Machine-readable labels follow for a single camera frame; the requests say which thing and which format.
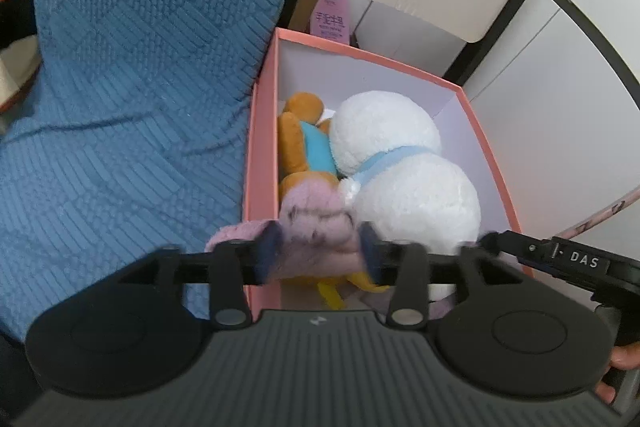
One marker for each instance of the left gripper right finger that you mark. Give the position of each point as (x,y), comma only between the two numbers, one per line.
(405,267)

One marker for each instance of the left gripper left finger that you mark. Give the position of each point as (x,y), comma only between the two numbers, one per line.
(239,256)

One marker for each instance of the pink plush toy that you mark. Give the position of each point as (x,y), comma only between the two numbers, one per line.
(314,236)

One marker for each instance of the white blue snowman plush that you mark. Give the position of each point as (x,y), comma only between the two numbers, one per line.
(389,153)

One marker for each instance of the person's right hand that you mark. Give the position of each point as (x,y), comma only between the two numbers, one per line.
(623,358)

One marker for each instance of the brown bear plush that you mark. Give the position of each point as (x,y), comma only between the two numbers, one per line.
(304,152)

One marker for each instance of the pink storage box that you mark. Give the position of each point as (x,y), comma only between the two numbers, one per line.
(297,62)

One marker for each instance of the blue textured pillow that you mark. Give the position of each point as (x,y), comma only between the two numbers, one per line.
(133,137)

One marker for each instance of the pink paper card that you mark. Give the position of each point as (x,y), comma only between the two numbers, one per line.
(330,20)

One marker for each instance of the cardboard box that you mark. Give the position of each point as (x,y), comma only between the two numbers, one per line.
(300,19)

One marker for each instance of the striped colourful blanket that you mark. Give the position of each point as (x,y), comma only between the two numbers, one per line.
(20,53)

